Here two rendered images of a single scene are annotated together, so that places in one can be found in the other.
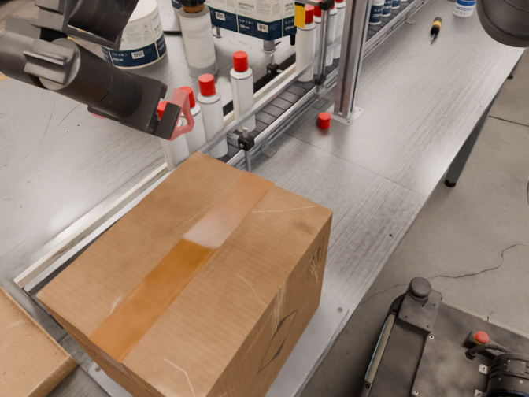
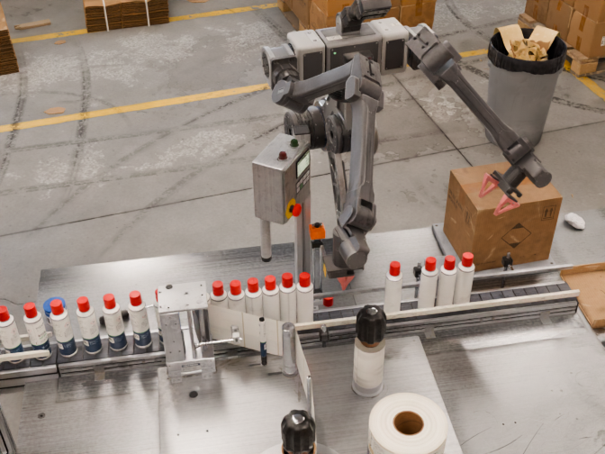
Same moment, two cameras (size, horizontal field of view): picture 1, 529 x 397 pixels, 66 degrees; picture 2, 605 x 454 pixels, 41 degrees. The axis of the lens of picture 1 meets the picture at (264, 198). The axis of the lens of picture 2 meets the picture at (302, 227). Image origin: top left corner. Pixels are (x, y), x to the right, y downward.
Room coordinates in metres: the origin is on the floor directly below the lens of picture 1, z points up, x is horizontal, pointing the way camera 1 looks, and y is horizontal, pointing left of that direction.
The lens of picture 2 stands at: (2.42, 1.09, 2.71)
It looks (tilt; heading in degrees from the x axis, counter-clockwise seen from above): 38 degrees down; 222
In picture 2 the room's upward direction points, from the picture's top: 1 degrees counter-clockwise
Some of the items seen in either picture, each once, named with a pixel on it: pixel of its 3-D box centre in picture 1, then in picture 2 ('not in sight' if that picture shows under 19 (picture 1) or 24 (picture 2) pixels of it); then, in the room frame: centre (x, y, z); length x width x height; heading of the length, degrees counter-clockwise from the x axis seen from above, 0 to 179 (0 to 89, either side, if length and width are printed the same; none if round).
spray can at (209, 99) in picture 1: (212, 117); (428, 284); (0.75, 0.11, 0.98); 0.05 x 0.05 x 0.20
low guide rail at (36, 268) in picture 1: (215, 129); (417, 312); (0.81, 0.11, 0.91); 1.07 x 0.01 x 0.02; 141
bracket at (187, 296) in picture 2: not in sight; (182, 296); (1.40, -0.29, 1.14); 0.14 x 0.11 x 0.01; 141
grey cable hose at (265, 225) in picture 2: not in sight; (265, 232); (1.07, -0.28, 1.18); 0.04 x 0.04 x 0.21
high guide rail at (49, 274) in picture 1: (236, 124); (411, 285); (0.76, 0.06, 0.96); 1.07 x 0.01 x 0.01; 141
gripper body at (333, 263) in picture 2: not in sight; (343, 256); (1.11, 0.05, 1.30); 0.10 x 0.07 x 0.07; 142
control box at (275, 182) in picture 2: not in sight; (283, 178); (1.04, -0.23, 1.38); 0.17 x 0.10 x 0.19; 16
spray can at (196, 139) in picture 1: (192, 131); (446, 283); (0.71, 0.15, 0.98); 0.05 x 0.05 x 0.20
